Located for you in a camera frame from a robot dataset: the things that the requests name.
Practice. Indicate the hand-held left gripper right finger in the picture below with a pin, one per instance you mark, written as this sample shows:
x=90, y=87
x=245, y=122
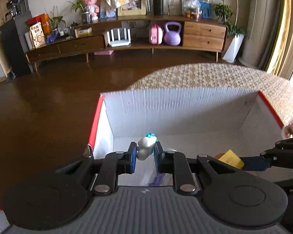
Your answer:
x=158, y=158

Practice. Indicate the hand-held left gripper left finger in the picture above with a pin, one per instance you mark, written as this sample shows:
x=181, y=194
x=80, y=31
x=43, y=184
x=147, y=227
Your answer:
x=131, y=158

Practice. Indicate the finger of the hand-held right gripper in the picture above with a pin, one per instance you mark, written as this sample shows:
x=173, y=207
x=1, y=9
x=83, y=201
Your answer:
x=255, y=163
x=290, y=143

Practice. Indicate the white toy figure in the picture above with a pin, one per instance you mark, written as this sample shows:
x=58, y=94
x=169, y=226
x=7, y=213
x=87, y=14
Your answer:
x=145, y=147

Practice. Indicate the yellow packet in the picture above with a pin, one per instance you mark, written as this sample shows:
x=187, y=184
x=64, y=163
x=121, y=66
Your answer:
x=230, y=159

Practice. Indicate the white corrugated box red edges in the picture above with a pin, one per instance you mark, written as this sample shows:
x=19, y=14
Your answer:
x=180, y=112

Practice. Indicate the pink flat box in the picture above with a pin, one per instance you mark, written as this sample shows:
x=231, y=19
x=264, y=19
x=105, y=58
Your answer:
x=103, y=52

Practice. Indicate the white planter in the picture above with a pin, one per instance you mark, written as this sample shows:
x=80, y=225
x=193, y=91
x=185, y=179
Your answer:
x=233, y=48

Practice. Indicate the beige cylindrical floor unit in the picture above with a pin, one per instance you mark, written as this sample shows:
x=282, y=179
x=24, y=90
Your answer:
x=258, y=29

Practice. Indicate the yellow curtain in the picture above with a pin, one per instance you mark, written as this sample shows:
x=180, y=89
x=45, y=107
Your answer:
x=282, y=24

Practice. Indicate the white router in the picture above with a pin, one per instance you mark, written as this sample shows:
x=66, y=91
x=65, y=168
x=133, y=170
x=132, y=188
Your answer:
x=118, y=37

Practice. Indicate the pink toy suitcase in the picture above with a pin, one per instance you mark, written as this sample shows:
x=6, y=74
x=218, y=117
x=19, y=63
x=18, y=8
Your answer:
x=155, y=35

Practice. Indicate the purple kettlebell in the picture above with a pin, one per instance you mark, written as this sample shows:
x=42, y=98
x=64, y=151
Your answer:
x=172, y=35

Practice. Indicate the long wooden cabinet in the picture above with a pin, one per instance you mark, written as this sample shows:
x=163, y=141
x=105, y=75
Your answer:
x=202, y=35

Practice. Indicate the cream cardboard box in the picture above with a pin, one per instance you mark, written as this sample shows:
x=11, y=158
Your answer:
x=83, y=32

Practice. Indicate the dark teapot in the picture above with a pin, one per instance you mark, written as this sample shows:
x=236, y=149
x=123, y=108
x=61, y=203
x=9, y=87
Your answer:
x=73, y=28

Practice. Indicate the blue toy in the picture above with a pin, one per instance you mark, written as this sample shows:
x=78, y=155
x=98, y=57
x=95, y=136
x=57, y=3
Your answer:
x=51, y=39

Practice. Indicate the patterned vase with plant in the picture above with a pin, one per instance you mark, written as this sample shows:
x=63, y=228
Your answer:
x=86, y=17

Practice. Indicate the tall green potted plant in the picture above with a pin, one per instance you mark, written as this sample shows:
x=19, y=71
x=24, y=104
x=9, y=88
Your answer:
x=224, y=9

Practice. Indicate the black speaker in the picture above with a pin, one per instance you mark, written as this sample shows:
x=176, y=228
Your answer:
x=158, y=6

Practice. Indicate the clear plastic bag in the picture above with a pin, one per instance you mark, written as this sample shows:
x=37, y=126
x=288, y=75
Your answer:
x=191, y=8

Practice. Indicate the brown snack bag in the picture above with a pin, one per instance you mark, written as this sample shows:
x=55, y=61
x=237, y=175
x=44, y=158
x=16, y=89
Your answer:
x=37, y=35

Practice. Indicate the white paper roll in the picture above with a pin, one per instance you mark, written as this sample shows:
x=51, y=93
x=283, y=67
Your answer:
x=27, y=41

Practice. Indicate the small potted plant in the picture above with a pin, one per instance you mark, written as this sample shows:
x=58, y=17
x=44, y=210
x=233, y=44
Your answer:
x=56, y=19

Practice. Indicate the black tall cabinet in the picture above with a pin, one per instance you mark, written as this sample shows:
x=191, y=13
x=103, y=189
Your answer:
x=13, y=48

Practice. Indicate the pink doll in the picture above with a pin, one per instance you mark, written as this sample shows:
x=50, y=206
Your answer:
x=90, y=2

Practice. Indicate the orange box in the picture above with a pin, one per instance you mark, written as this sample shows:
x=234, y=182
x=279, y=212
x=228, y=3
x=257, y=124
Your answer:
x=42, y=20

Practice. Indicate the black coffee machine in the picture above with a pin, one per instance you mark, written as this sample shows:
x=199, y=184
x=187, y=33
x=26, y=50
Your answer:
x=18, y=6

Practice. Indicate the cream photo frame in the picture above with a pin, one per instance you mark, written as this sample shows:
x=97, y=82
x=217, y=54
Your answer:
x=131, y=8

